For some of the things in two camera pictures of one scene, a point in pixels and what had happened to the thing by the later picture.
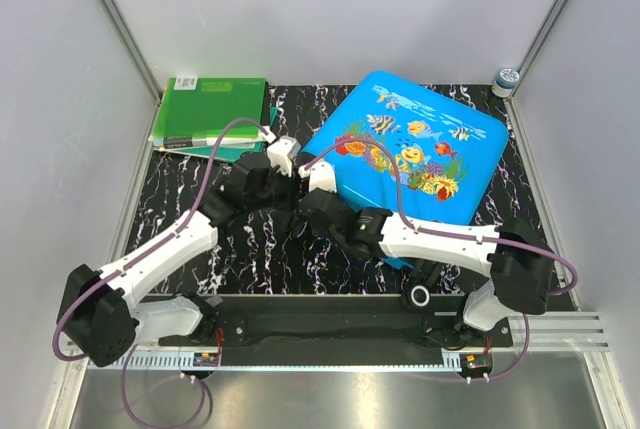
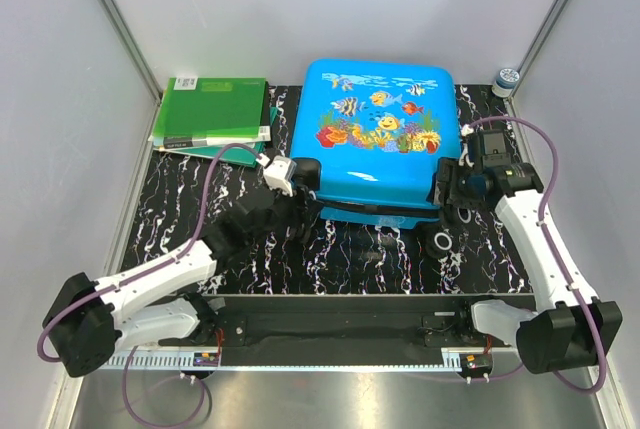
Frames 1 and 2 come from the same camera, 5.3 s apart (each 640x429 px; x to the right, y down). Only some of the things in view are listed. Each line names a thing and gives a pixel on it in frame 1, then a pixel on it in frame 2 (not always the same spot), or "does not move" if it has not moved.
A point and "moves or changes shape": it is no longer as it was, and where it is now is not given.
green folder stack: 201,107 does not move
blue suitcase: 418,150 moves or changes shape
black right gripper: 314,232 to 448,169
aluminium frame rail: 129,39 does not move
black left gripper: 292,190 to 302,219
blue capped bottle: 505,82 does not move
